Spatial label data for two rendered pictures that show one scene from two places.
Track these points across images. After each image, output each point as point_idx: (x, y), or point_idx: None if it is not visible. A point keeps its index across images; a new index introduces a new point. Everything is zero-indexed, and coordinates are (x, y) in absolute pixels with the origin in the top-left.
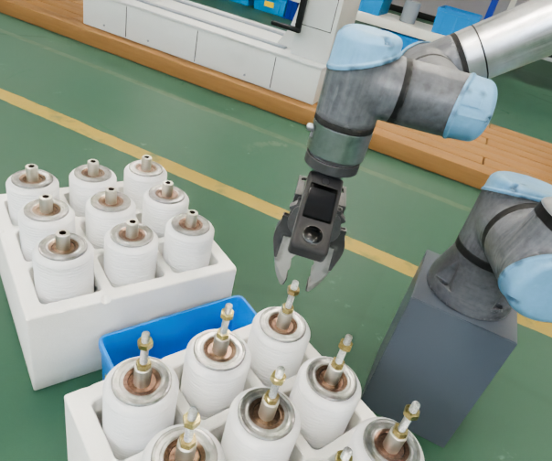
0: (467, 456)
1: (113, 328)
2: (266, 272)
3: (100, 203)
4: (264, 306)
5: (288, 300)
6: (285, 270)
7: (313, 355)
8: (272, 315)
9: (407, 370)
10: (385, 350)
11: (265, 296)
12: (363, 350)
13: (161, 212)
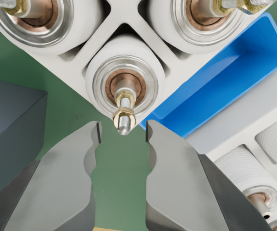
0: None
1: (272, 77)
2: (144, 185)
3: None
4: (139, 155)
5: (128, 104)
6: (157, 134)
7: (81, 86)
8: (141, 99)
9: None
10: (11, 124)
11: (141, 164)
12: (55, 141)
13: None
